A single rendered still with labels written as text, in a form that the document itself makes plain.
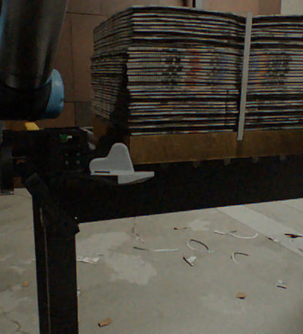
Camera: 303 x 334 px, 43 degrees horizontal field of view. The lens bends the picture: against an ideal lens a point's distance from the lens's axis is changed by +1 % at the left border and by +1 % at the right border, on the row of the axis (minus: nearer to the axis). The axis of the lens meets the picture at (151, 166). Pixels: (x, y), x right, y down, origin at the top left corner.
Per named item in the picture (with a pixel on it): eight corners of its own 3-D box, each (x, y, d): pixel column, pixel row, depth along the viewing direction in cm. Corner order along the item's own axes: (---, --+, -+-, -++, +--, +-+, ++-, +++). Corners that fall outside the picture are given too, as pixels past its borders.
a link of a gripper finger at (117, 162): (151, 145, 53) (85, 143, 54) (152, 186, 54) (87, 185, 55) (154, 142, 56) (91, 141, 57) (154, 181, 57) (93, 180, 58)
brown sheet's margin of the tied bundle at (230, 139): (222, 159, 63) (223, 132, 62) (160, 133, 89) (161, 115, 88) (254, 156, 65) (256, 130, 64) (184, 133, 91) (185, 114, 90)
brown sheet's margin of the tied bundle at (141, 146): (128, 165, 58) (128, 136, 57) (91, 136, 84) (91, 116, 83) (222, 159, 63) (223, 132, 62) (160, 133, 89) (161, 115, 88)
